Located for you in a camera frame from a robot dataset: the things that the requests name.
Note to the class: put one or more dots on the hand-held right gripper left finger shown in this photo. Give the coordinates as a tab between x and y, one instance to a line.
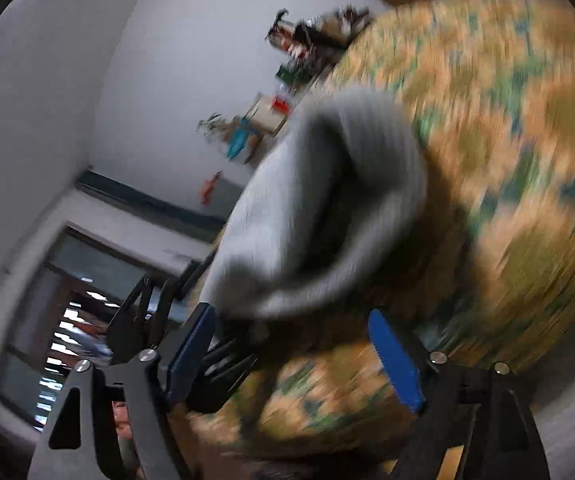
192	355

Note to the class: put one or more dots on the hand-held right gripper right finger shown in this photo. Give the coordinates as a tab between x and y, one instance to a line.
397	360

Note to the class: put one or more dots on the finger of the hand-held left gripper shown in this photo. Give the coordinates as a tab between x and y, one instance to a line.
172	305
130	317

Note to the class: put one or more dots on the grey checkered knitted blanket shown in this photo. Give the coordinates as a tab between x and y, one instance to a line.
317	200

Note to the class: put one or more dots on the row of hanging clothes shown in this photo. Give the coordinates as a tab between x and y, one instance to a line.
77	340

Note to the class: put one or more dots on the person's left hand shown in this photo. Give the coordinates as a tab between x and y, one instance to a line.
123	420

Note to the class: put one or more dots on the grey green curtain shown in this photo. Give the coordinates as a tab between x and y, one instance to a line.
152	200

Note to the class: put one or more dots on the blue plastic basin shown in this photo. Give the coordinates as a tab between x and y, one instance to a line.
238	144

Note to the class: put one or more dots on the potted plant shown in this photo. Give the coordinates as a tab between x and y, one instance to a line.
212	124

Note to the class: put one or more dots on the sunflower print bedspread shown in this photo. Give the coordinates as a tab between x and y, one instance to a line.
492	185

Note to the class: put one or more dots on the white board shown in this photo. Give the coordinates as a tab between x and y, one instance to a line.
267	115

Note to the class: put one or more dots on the red canister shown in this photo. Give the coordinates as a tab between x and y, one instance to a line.
282	105

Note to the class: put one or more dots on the green box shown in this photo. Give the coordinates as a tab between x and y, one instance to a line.
287	73

